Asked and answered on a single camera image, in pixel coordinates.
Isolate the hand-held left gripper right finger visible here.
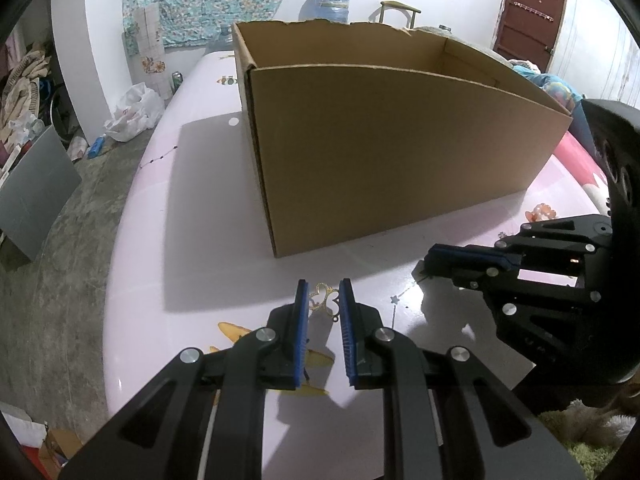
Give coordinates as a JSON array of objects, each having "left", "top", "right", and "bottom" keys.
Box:
[{"left": 338, "top": 278, "right": 586, "bottom": 480}]

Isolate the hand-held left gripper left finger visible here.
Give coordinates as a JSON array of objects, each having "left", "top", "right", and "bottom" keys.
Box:
[{"left": 59, "top": 279, "right": 311, "bottom": 480}]

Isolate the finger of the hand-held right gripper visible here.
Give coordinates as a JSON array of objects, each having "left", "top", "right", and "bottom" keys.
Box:
[
  {"left": 427, "top": 214, "right": 613, "bottom": 268},
  {"left": 422, "top": 260, "right": 637, "bottom": 387}
]

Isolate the gold clover pendant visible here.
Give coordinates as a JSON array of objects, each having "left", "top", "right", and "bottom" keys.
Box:
[{"left": 309, "top": 282, "right": 342, "bottom": 322}]

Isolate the brown cardboard box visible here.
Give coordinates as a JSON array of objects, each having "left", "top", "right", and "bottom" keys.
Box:
[{"left": 231, "top": 19, "right": 574, "bottom": 259}]

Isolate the pink floral blanket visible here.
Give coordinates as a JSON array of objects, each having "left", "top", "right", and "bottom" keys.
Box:
[{"left": 560, "top": 130, "right": 613, "bottom": 211}]

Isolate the green plush cloth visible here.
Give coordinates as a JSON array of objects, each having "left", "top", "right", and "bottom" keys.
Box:
[{"left": 537, "top": 397, "right": 636, "bottom": 480}]

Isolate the blue printed blanket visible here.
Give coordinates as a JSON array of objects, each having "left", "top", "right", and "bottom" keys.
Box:
[{"left": 510, "top": 59, "right": 586, "bottom": 111}]

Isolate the pale pink balloon print mat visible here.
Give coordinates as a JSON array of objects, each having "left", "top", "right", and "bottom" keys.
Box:
[{"left": 104, "top": 50, "right": 616, "bottom": 480}]

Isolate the brown wooden door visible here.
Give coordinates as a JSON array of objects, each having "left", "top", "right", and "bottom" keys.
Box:
[{"left": 492, "top": 0, "right": 568, "bottom": 73}]

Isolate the wooden chair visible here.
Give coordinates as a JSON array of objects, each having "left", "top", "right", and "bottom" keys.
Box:
[{"left": 370, "top": 1, "right": 422, "bottom": 30}]

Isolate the small cardboard box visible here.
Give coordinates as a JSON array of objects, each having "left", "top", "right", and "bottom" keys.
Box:
[{"left": 39, "top": 427, "right": 83, "bottom": 466}]

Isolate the white plastic bag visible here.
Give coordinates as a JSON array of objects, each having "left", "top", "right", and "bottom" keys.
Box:
[{"left": 104, "top": 82, "right": 166, "bottom": 142}]

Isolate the blue water jug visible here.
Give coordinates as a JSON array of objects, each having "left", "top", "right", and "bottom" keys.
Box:
[{"left": 299, "top": 0, "right": 351, "bottom": 25}]

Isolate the grey board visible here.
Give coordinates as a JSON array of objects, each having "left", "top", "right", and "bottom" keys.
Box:
[{"left": 0, "top": 122, "right": 83, "bottom": 262}]

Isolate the clear water jug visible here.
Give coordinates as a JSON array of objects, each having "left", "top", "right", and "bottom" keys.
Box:
[{"left": 205, "top": 24, "right": 237, "bottom": 57}]

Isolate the pile of clothes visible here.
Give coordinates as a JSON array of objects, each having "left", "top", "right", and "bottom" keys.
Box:
[{"left": 0, "top": 47, "right": 56, "bottom": 136}]

